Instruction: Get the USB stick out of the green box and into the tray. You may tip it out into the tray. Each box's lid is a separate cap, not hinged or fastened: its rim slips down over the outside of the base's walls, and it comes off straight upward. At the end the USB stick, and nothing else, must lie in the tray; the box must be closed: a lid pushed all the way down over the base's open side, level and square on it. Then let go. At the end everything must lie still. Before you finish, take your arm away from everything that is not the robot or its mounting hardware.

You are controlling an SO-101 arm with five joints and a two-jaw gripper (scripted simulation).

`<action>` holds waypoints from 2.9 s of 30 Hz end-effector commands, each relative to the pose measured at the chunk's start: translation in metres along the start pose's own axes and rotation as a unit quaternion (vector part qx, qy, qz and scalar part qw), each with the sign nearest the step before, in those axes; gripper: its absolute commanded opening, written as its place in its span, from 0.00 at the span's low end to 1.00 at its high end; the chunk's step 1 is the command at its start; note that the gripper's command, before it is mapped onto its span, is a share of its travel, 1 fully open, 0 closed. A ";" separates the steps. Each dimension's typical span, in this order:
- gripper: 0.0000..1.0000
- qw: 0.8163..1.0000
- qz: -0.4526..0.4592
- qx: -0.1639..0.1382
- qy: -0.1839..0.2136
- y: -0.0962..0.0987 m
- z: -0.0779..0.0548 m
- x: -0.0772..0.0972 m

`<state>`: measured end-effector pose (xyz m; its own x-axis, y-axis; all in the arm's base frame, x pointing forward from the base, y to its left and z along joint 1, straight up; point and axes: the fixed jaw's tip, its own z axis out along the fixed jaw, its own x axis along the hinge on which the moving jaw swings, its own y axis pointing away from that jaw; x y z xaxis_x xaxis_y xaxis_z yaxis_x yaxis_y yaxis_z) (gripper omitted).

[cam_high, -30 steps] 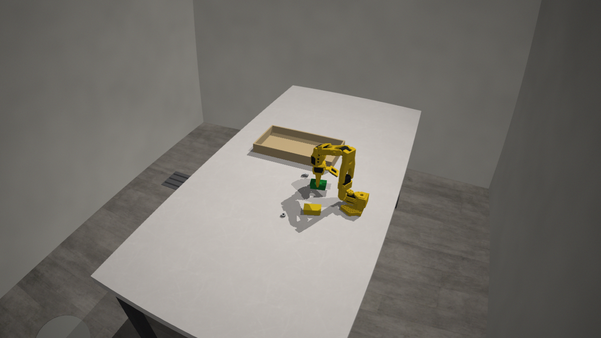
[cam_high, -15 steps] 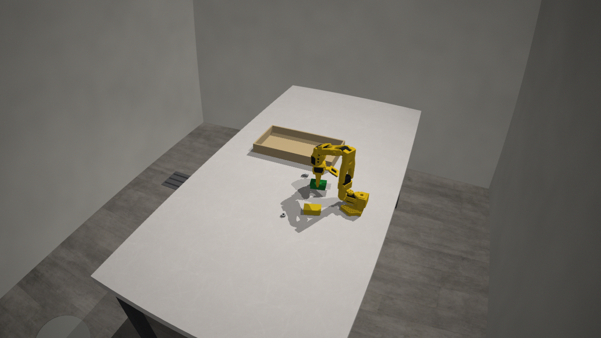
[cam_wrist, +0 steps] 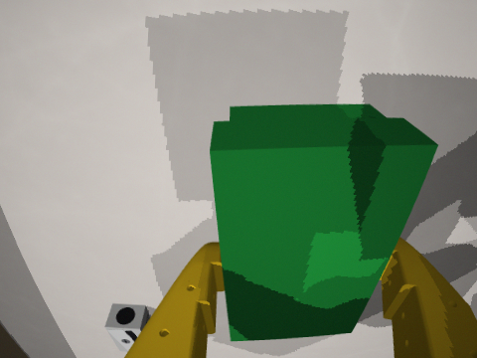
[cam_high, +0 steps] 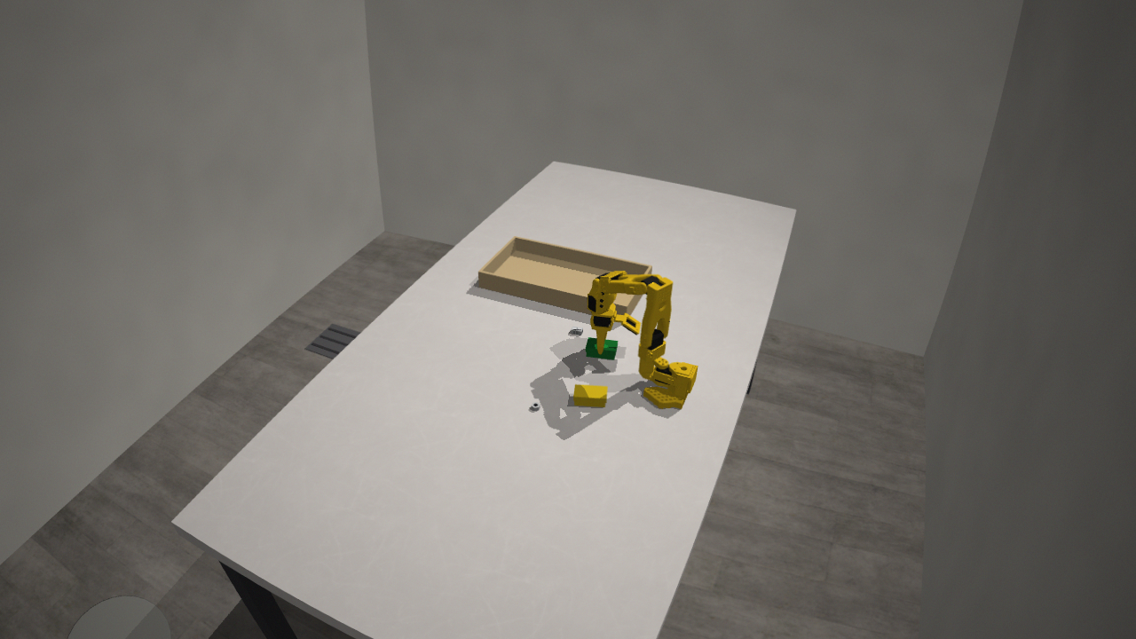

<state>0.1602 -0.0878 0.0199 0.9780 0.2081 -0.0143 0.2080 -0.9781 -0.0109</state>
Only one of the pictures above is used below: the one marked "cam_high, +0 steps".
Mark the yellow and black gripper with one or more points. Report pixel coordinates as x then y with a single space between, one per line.
600 323

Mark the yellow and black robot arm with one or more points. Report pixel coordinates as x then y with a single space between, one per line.
658 311

